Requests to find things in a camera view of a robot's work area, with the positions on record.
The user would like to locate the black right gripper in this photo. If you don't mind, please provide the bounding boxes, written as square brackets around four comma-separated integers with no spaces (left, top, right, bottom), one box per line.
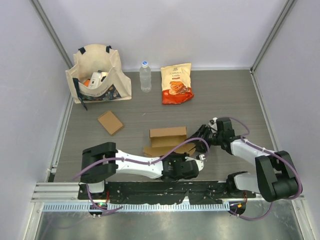
[184,124,223,153]

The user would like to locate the large cardboard box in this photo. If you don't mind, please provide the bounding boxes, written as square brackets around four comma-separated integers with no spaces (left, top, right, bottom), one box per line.
[143,126,188,157]

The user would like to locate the small brown cardboard box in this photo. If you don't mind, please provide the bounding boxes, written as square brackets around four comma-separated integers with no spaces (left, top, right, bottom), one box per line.
[97,110,124,136]

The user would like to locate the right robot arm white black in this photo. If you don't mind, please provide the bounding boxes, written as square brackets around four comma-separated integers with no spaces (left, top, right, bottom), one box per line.
[188,117,303,203]

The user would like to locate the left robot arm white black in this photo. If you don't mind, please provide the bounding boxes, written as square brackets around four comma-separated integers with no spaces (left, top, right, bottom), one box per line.
[74,142,204,200]

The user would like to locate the white box in tote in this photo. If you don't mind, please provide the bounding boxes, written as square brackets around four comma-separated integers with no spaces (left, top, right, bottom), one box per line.
[87,70,108,89]

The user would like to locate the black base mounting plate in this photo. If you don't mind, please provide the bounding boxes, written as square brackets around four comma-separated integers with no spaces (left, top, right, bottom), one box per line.
[91,180,256,205]

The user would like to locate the cassava chips bag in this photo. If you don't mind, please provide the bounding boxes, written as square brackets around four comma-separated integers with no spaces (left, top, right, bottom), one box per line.
[160,63,194,105]

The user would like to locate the clear plastic water bottle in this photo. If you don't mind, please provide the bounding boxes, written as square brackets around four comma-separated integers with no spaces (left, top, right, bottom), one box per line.
[139,61,152,93]

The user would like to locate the orange item in tote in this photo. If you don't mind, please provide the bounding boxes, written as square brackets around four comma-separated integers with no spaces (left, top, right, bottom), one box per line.
[83,79,91,87]

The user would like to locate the beige canvas tote bag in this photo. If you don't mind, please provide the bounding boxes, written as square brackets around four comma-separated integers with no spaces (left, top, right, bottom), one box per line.
[65,44,132,108]

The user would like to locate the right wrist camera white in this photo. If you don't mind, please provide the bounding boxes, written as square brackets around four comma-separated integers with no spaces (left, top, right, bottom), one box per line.
[208,117,218,132]

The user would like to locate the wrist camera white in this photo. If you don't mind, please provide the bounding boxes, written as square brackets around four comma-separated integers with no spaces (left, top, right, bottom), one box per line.
[194,154,206,172]
[208,117,218,132]

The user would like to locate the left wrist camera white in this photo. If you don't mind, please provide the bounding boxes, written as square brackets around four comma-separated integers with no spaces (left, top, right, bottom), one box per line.
[194,154,206,172]

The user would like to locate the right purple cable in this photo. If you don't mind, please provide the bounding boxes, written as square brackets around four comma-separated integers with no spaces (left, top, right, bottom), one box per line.
[228,116,303,221]

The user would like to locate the slotted cable duct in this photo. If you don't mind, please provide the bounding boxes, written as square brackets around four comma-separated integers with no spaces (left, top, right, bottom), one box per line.
[42,201,230,213]

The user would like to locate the aluminium frame rail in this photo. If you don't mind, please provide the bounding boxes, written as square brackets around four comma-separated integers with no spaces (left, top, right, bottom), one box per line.
[31,182,79,203]

